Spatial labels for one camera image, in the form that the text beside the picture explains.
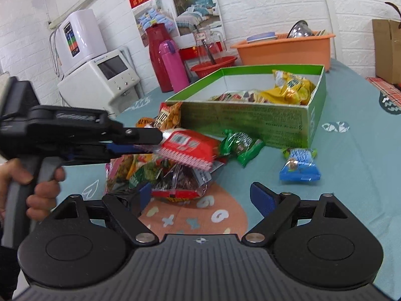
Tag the red plastic basket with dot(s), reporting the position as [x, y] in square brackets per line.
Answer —
[205, 68]

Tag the green cardboard box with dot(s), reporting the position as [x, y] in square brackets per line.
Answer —
[277, 125]

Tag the orange green snack bag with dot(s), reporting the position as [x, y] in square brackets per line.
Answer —
[128, 171]

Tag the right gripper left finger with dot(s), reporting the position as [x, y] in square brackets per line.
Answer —
[124, 211]

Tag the pink thermos bottle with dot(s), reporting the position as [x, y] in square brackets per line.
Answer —
[169, 53]

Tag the green candy pack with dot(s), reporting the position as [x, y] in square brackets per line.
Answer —
[241, 146]

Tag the bedding poster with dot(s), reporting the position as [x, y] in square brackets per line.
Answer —
[180, 17]

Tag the brown cardboard box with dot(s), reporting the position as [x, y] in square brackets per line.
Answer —
[386, 35]

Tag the steel bowl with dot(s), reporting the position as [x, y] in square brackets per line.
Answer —
[300, 29]

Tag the person left hand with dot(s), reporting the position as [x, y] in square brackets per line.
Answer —
[44, 198]

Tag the white water purifier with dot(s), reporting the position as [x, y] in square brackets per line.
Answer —
[76, 41]

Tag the glass pitcher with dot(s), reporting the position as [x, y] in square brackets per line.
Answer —
[210, 45]

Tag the dark red plant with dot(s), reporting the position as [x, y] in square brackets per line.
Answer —
[394, 6]

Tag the red thermos jug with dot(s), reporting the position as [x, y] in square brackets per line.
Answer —
[157, 34]

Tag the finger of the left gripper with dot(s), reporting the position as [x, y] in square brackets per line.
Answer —
[116, 151]
[141, 136]

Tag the orange plastic basin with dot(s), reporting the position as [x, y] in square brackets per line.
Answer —
[303, 50]

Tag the yellow chips bag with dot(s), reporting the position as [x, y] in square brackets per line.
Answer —
[290, 89]

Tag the red checkered snack pack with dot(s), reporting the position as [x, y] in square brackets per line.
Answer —
[189, 148]

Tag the blue lidded bowl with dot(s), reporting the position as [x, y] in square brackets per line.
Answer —
[261, 37]

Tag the plaid cloth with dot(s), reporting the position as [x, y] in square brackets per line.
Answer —
[390, 91]

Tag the clear Danco galette bag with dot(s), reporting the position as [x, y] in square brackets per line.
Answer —
[242, 96]

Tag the white water dispenser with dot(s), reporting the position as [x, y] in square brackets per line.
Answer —
[108, 82]

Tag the small blue snack pack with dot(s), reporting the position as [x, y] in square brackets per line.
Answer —
[299, 165]

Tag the clear red-edged dates bag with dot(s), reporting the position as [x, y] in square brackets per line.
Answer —
[181, 184]

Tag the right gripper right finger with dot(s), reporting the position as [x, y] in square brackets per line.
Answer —
[277, 211]

